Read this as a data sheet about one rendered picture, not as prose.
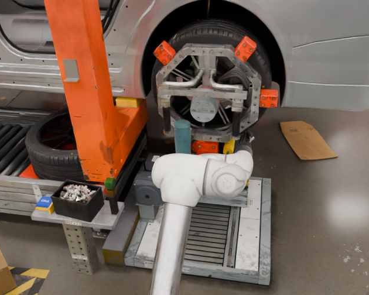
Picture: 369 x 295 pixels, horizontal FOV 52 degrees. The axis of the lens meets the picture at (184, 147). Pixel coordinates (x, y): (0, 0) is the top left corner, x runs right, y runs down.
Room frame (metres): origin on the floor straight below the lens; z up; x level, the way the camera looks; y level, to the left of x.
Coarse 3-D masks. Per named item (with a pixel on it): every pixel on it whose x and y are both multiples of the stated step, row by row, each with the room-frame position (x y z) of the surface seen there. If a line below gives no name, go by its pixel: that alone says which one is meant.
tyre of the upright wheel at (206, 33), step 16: (176, 32) 2.11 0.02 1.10; (192, 32) 1.91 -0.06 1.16; (208, 32) 1.89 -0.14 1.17; (224, 32) 1.87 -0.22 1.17; (240, 32) 1.95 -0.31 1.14; (176, 48) 1.91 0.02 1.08; (256, 48) 1.87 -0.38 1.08; (160, 64) 1.93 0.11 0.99; (256, 64) 1.83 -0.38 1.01; (192, 128) 1.90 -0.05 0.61
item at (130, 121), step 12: (120, 108) 2.04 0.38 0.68; (132, 108) 2.04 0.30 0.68; (144, 108) 2.12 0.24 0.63; (120, 120) 1.78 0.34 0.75; (132, 120) 1.90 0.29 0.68; (144, 120) 2.10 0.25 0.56; (120, 132) 1.76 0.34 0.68; (132, 132) 1.87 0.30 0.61; (120, 144) 1.68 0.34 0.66; (132, 144) 1.85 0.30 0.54
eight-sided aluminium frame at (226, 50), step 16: (192, 48) 1.81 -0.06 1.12; (208, 48) 1.80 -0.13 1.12; (224, 48) 1.78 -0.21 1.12; (176, 64) 1.83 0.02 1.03; (240, 64) 1.78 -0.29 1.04; (160, 80) 1.85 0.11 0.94; (256, 80) 1.74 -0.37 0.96; (256, 96) 1.79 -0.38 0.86; (160, 112) 1.85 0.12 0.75; (256, 112) 1.74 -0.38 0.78; (240, 128) 1.76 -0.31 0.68
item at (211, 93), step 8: (160, 88) 1.66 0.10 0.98; (176, 88) 1.65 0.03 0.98; (184, 88) 1.65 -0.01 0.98; (192, 88) 1.64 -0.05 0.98; (200, 88) 1.64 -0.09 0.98; (192, 96) 1.62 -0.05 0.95; (200, 96) 1.61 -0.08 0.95; (208, 96) 1.61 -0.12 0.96; (216, 96) 1.60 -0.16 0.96; (224, 96) 1.59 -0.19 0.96; (232, 96) 1.58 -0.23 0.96; (240, 96) 1.57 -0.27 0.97
